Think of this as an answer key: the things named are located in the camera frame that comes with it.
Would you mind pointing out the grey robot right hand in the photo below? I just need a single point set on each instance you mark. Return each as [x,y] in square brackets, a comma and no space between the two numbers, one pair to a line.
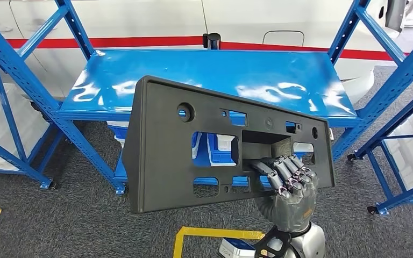
[295,206]

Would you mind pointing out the black plastic mounting plate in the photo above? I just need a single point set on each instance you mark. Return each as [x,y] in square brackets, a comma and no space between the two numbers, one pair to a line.
[156,149]

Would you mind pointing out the blue metal shelf rack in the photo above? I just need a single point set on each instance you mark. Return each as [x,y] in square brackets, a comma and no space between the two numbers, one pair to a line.
[32,171]
[395,124]
[192,71]

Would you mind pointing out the blue plastic bin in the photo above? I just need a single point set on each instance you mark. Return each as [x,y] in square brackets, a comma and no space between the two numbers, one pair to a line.
[215,158]

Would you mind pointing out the white plastic bin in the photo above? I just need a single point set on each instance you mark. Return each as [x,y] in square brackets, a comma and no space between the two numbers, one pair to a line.
[226,142]
[115,124]

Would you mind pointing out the red barrier belt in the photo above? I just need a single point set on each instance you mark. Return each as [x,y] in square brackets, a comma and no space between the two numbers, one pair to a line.
[121,42]
[299,49]

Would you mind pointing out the white car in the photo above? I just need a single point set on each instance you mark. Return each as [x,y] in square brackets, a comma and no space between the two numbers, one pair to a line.
[139,18]

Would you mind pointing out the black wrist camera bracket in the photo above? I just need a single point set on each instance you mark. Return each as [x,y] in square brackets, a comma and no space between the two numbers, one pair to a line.
[270,236]

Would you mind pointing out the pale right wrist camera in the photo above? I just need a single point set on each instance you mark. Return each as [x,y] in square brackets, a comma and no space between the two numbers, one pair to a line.
[235,249]

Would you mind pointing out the black stanchion post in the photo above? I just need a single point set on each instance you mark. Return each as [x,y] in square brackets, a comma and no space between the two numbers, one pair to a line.
[212,41]

